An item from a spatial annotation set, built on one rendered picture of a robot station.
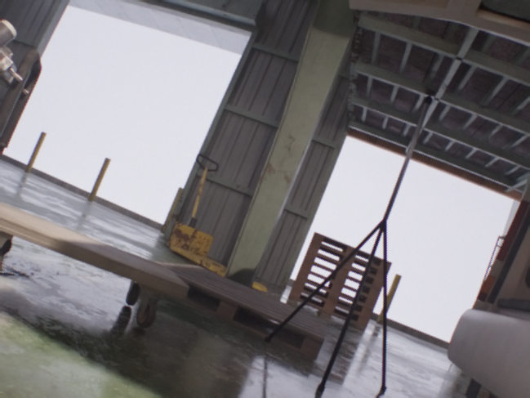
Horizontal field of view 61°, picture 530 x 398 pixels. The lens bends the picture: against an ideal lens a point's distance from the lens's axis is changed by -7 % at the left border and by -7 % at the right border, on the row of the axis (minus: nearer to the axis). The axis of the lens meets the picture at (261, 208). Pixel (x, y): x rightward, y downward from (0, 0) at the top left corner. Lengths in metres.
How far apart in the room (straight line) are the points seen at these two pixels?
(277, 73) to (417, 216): 3.79
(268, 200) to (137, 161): 6.14
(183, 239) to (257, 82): 3.57
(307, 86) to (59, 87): 8.01
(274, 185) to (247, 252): 0.67
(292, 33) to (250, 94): 1.31
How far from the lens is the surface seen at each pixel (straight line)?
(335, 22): 5.12
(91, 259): 1.72
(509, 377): 1.45
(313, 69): 4.89
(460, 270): 9.56
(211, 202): 7.89
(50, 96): 11.94
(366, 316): 6.41
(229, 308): 2.66
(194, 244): 5.77
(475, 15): 2.44
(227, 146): 8.03
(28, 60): 1.75
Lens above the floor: 0.44
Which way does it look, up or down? 4 degrees up
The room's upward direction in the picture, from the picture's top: 22 degrees clockwise
